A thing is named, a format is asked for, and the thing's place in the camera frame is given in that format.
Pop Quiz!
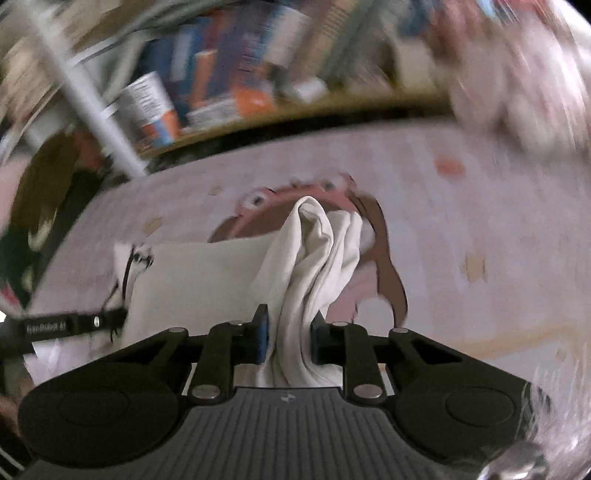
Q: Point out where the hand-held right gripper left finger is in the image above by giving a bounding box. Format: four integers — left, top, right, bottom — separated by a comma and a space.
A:
111, 304, 269, 407

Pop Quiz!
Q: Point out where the flat white orange box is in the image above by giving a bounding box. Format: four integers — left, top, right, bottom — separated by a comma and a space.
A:
187, 88, 278, 130

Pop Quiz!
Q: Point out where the pink checked bedsheet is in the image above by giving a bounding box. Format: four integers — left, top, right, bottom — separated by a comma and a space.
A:
23, 117, 591, 480

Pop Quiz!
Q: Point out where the small white case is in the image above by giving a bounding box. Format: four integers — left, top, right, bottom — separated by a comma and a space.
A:
281, 76, 328, 104

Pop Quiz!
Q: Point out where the pink pillow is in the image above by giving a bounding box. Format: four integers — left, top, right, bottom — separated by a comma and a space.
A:
0, 159, 28, 232

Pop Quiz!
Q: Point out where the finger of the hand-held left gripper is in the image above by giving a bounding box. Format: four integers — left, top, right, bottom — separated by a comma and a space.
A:
69, 308, 127, 335

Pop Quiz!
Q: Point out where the tall blue orange box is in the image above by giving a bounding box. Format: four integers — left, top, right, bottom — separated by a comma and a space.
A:
117, 71, 181, 148

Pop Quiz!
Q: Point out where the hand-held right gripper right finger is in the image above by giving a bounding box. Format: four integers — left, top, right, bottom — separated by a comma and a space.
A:
310, 311, 462, 406

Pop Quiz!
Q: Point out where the row of books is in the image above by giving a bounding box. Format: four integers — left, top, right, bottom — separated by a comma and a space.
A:
134, 0, 444, 130

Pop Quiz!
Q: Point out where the white T-shirt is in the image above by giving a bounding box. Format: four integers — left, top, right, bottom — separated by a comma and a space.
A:
23, 196, 365, 388

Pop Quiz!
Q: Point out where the pink fluffy plush toy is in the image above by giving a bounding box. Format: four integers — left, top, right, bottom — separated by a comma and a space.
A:
443, 0, 591, 158

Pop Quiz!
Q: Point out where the white and wooden shelf unit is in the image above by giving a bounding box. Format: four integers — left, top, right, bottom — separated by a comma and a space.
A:
0, 0, 462, 181

